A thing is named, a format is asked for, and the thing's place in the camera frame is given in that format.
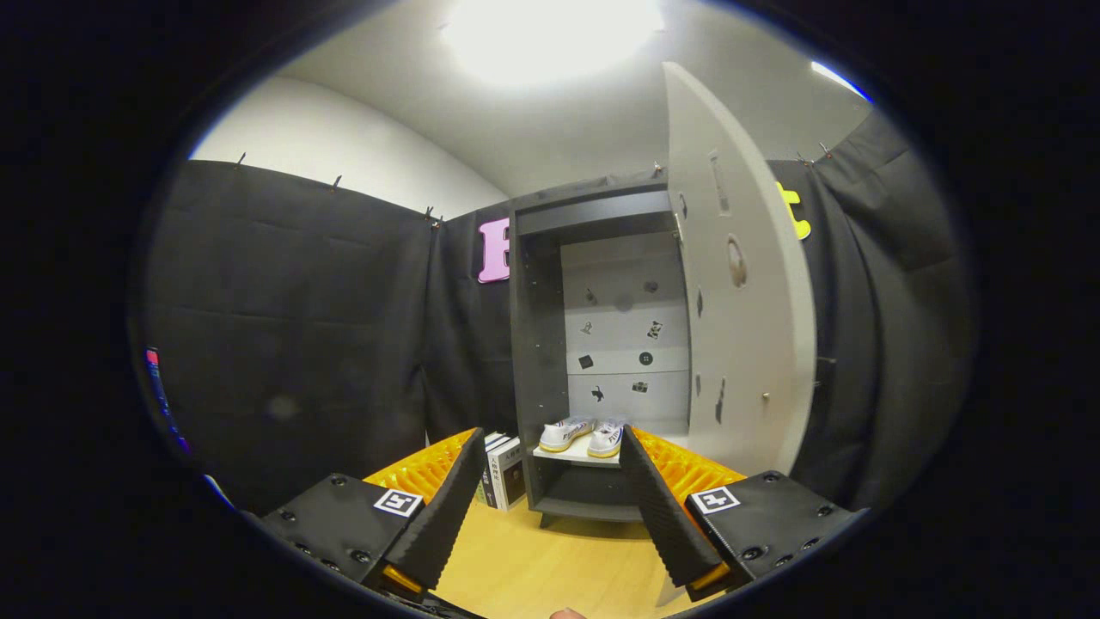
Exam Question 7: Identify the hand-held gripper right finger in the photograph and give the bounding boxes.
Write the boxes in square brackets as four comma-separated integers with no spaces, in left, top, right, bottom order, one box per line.
[619,424,862,603]

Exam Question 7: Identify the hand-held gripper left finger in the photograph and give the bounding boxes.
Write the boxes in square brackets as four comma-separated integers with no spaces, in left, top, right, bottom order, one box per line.
[258,427,486,600]

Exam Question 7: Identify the white canvas shoe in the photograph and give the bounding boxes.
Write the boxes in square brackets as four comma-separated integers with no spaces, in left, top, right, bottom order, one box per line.
[588,418,628,459]
[538,416,596,454]

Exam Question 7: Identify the dark grey shoe cabinet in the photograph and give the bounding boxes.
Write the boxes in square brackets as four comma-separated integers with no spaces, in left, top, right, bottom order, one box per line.
[508,175,694,528]

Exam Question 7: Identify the dark blue spine book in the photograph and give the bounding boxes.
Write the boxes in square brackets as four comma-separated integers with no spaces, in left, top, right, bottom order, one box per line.
[478,432,508,508]

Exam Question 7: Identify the white cover book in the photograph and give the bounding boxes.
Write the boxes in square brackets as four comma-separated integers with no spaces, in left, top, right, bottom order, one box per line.
[487,436,528,513]

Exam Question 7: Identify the black backdrop cloth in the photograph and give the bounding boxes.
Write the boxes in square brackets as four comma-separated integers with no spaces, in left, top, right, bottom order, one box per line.
[142,112,977,518]

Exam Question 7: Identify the narrow ceiling light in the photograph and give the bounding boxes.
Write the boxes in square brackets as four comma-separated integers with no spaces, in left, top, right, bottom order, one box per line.
[810,59,871,103]

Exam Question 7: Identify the large ceiling light panel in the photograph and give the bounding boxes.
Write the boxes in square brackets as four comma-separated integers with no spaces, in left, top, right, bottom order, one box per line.
[438,0,668,89]

